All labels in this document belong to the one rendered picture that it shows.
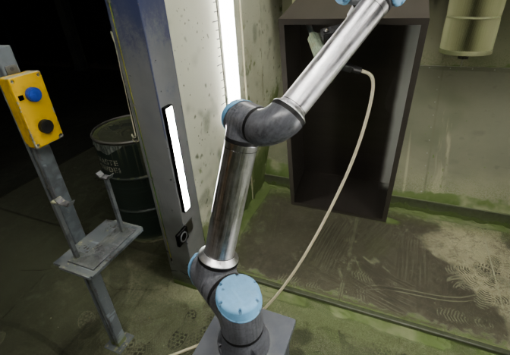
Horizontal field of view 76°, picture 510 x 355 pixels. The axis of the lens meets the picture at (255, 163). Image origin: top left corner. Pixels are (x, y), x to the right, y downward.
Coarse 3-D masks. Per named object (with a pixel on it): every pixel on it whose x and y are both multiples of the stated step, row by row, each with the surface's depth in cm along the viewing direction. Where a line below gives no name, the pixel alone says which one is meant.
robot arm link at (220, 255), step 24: (240, 120) 98; (240, 144) 102; (240, 168) 105; (216, 192) 110; (240, 192) 108; (216, 216) 111; (240, 216) 112; (216, 240) 113; (192, 264) 123; (216, 264) 114
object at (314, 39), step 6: (312, 30) 150; (312, 36) 145; (318, 36) 145; (312, 42) 144; (318, 42) 141; (312, 48) 143; (318, 48) 139; (348, 66) 140; (354, 66) 141; (348, 72) 142; (354, 72) 143; (360, 72) 143
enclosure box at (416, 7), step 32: (320, 0) 158; (416, 0) 141; (288, 32) 161; (384, 32) 165; (416, 32) 160; (288, 64) 169; (384, 64) 175; (416, 64) 136; (320, 96) 201; (352, 96) 193; (384, 96) 187; (320, 128) 216; (352, 128) 207; (384, 128) 199; (288, 160) 196; (320, 160) 233; (384, 160) 214; (320, 192) 226; (352, 192) 223; (384, 192) 219
